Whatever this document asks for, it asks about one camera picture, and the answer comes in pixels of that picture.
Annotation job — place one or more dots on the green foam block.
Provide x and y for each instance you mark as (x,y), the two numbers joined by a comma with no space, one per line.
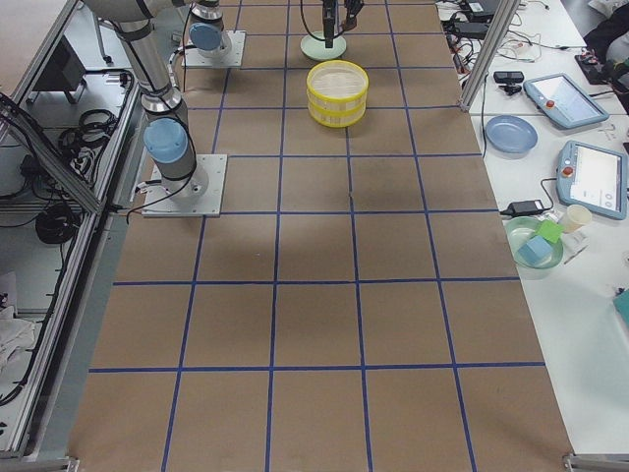
(549,230)

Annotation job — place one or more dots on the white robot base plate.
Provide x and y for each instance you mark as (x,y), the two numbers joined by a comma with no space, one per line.
(202,195)

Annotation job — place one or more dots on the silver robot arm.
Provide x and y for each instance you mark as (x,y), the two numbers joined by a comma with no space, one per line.
(167,137)
(207,15)

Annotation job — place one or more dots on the blue round plate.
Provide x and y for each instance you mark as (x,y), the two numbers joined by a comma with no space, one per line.
(511,134)

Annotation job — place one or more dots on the blue teach pendant far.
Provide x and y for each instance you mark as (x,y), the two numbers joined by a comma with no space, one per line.
(563,102)

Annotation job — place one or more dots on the aluminium frame post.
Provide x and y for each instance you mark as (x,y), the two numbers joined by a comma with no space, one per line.
(496,31)

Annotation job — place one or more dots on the yellow bamboo steamer lower layer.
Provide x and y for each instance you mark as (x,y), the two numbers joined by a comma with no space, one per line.
(336,118)

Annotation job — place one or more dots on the yellow bamboo steamer layer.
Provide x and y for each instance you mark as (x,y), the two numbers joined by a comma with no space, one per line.
(336,118)
(337,85)

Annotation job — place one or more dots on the black webcam device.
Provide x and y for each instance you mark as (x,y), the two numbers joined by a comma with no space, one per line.
(509,81)

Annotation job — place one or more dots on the yellow bamboo steamer top layer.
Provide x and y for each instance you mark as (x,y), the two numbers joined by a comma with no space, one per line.
(337,85)

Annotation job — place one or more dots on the pale green round plate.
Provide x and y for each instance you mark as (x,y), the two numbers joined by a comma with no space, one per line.
(316,49)

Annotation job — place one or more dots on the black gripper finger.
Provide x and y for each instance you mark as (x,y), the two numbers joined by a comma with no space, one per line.
(328,14)
(353,9)

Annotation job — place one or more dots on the green bowl with blocks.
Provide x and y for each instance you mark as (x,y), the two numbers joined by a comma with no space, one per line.
(519,230)

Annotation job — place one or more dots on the light blue foam block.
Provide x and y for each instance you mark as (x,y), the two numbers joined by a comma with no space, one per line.
(535,252)

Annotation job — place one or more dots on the paper cup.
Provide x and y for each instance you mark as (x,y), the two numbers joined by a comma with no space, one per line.
(574,218)

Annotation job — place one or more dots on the blue teach pendant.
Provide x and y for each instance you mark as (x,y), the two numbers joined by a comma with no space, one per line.
(594,177)
(563,102)

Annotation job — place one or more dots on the blue teach pendant near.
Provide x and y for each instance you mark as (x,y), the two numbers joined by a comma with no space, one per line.
(594,177)

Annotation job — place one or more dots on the black power adapter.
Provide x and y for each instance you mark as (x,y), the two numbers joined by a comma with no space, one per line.
(524,208)

